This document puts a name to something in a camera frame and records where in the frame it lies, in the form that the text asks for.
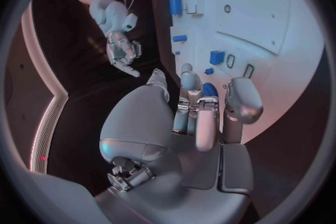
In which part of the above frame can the white task board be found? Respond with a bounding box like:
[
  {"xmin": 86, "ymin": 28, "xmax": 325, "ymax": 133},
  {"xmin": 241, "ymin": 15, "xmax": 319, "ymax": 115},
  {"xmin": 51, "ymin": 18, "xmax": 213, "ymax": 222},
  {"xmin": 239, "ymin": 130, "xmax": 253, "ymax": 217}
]
[{"xmin": 150, "ymin": 0, "xmax": 326, "ymax": 145}]

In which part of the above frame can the blue block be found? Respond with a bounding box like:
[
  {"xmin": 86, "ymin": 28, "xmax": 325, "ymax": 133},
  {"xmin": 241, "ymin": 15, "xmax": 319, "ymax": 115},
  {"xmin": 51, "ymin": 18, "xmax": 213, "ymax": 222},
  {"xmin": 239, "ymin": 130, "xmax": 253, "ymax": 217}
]
[{"xmin": 209, "ymin": 50, "xmax": 226, "ymax": 66}]

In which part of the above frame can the large blue cylinder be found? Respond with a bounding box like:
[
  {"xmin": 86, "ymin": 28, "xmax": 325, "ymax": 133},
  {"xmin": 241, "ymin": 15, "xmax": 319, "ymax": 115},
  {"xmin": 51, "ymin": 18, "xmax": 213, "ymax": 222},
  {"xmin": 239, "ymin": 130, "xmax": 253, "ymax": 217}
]
[{"xmin": 168, "ymin": 0, "xmax": 183, "ymax": 16}]

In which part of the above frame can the small blue cylinder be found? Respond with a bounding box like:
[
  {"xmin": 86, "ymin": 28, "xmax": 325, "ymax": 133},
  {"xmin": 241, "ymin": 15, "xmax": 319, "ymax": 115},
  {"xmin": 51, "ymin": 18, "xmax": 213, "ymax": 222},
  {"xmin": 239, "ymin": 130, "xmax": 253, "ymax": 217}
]
[{"xmin": 172, "ymin": 34, "xmax": 189, "ymax": 43}]

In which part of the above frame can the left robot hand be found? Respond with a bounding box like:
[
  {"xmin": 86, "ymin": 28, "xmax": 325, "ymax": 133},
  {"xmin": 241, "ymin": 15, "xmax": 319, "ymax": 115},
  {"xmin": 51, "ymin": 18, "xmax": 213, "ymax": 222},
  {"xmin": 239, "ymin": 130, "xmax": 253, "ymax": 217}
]
[{"xmin": 94, "ymin": 63, "xmax": 264, "ymax": 224}]

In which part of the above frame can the blue gear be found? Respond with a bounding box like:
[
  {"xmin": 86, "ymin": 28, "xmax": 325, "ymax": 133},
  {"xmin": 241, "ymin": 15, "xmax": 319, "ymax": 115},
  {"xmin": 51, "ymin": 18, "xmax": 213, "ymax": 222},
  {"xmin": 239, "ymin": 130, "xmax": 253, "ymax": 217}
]
[{"xmin": 202, "ymin": 82, "xmax": 220, "ymax": 97}]

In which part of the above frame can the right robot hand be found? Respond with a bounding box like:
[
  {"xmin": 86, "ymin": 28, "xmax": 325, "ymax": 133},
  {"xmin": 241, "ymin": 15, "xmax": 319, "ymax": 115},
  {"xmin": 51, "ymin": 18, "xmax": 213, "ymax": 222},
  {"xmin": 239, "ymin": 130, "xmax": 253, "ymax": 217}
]
[{"xmin": 105, "ymin": 31, "xmax": 143, "ymax": 78}]

